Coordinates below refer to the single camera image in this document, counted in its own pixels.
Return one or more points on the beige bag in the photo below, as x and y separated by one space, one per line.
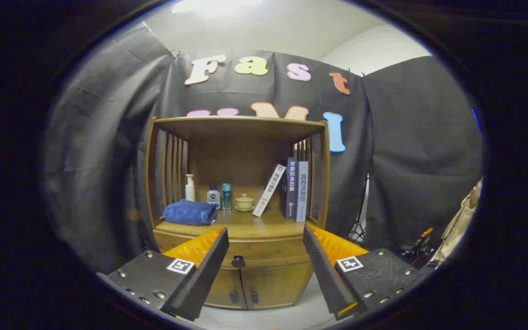
461 220

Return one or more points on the pale lilac book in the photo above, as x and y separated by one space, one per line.
302 197

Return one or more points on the wooden cabinet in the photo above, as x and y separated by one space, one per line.
236 165

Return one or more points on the wooden countertop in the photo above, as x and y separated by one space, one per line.
245 224

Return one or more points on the white bottle with blue cap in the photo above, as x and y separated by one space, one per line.
213 198

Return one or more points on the blue folded towel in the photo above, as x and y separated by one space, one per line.
188 213

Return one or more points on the beige lidded teacup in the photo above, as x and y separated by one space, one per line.
244 202

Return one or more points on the dark blue book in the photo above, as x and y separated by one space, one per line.
291 192

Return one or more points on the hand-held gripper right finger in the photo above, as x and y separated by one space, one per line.
326 275

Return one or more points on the black tripod stand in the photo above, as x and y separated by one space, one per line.
359 229

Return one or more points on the black backdrop cloth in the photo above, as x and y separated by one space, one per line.
108 160

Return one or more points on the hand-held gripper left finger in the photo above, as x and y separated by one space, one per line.
204 279

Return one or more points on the wooden cabinet door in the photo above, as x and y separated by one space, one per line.
227 284
277 284

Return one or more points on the white pump bottle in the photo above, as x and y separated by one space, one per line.
190 192

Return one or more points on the clear blue bottle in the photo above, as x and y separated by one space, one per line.
226 197

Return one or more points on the white book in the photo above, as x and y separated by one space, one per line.
268 190

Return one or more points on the wooden drawer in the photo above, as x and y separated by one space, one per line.
264 250

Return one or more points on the black and orange clamp tool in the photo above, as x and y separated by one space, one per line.
422 245

